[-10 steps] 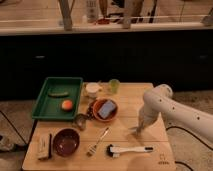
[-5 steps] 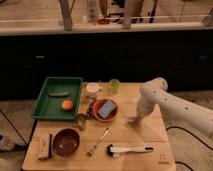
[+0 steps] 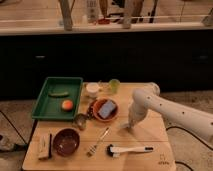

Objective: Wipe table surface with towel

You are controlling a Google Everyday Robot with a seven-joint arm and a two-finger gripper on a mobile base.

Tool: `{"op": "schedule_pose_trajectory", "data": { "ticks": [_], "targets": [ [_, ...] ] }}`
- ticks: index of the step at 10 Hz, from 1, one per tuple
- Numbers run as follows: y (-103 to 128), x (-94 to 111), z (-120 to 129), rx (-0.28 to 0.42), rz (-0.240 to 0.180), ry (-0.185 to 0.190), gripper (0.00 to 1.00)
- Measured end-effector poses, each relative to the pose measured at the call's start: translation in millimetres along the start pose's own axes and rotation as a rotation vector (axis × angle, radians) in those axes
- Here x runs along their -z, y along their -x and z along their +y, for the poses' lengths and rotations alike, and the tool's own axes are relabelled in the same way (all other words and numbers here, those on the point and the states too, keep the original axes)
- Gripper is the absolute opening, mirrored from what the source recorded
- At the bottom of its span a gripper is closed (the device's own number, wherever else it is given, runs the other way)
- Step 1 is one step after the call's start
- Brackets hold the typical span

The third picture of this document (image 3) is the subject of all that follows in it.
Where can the green translucent cup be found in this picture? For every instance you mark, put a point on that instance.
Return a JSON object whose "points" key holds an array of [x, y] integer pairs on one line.
{"points": [[114, 85]]}

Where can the metal fork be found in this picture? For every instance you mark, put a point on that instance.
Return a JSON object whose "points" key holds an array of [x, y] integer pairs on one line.
{"points": [[93, 148]]}

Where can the green cucumber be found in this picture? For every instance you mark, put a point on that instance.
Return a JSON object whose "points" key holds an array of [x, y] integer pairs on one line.
{"points": [[63, 94]]}

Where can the small metal cup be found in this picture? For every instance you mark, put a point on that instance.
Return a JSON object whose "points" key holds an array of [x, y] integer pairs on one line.
{"points": [[80, 121]]}

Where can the blue sponge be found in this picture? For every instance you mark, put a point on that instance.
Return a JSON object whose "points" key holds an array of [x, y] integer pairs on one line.
{"points": [[106, 109]]}

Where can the wooden block with black strip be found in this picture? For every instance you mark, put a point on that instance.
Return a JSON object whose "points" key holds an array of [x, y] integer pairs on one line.
{"points": [[44, 149]]}

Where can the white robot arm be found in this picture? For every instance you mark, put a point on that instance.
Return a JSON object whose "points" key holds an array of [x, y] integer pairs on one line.
{"points": [[148, 98]]}

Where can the white cup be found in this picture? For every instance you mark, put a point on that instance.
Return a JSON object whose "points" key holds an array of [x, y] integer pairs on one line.
{"points": [[92, 89]]}

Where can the white black dish brush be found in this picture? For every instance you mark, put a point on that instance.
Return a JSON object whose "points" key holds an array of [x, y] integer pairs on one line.
{"points": [[115, 151]]}

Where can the dark maroon bowl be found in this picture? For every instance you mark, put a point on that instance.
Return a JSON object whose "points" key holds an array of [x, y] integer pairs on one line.
{"points": [[66, 142]]}

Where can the orange peach fruit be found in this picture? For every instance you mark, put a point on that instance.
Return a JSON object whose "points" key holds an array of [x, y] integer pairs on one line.
{"points": [[67, 105]]}

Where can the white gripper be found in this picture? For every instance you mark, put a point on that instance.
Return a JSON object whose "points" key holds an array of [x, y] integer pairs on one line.
{"points": [[133, 122]]}

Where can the grey towel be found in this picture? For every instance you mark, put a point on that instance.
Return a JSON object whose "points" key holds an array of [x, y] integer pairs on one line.
{"points": [[125, 126]]}

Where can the green plastic tray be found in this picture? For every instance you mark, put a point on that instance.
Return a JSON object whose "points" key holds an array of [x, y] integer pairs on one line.
{"points": [[49, 108]]}

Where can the orange bowl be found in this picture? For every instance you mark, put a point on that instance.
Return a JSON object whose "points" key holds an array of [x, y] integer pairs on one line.
{"points": [[97, 106]]}

